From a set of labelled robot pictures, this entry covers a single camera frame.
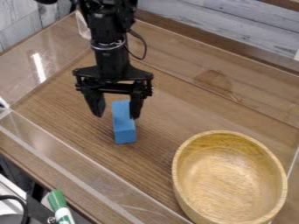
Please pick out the clear acrylic tray wall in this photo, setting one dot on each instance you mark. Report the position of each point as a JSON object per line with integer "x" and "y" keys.
{"x": 96, "y": 192}

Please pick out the green white marker pen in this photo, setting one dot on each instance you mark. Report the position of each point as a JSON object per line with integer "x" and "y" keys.
{"x": 59, "y": 207}

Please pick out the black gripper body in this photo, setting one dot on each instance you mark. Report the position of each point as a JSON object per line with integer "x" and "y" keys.
{"x": 114, "y": 75}

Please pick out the brown wooden bowl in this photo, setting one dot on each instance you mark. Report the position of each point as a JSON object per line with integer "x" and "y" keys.
{"x": 229, "y": 180}

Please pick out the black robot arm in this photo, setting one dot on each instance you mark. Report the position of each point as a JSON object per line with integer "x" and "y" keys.
{"x": 110, "y": 19}

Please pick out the blue rectangular block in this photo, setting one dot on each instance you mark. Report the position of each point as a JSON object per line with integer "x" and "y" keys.
{"x": 124, "y": 126}

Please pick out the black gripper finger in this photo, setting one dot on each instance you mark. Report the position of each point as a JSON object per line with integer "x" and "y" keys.
{"x": 136, "y": 104}
{"x": 96, "y": 102}

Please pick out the clear acrylic corner bracket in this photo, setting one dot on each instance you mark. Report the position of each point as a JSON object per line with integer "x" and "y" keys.
{"x": 83, "y": 27}

